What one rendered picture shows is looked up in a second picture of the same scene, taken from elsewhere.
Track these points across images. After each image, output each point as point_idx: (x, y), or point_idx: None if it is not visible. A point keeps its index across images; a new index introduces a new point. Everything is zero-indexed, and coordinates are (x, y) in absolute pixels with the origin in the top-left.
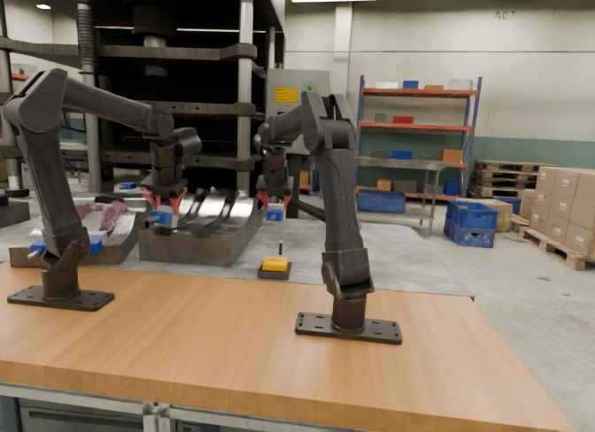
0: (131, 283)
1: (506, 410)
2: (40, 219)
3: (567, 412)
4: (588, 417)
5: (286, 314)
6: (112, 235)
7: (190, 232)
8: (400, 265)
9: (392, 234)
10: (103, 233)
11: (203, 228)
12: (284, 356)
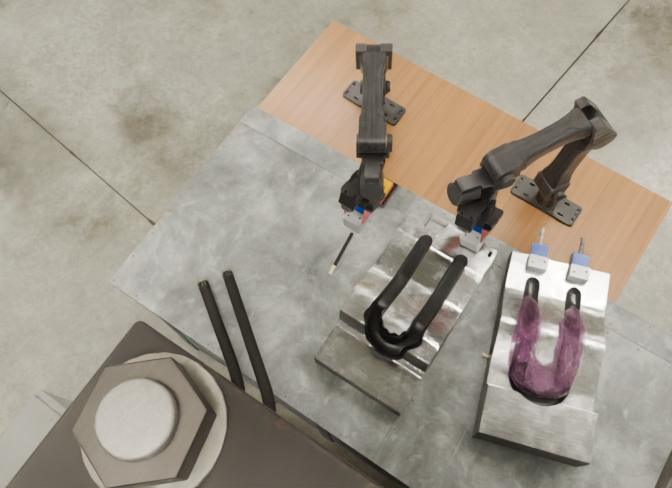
0: None
1: (348, 35)
2: (604, 333)
3: (50, 241)
4: (41, 228)
5: (401, 130)
6: (522, 287)
7: (449, 225)
8: (254, 170)
9: (170, 256)
10: (530, 257)
11: (434, 234)
12: (421, 95)
